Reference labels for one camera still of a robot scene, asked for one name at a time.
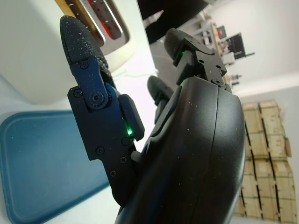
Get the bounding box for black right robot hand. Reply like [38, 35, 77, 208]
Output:
[59, 15, 247, 224]

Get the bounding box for cream two-slot toaster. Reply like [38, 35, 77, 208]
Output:
[0, 0, 137, 105]

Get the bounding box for stacked wooden crates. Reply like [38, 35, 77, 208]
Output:
[233, 100, 295, 222]

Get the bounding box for black computer monitor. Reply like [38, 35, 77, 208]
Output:
[230, 32, 256, 59]

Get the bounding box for blue plastic tray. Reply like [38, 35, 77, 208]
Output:
[0, 111, 111, 224]

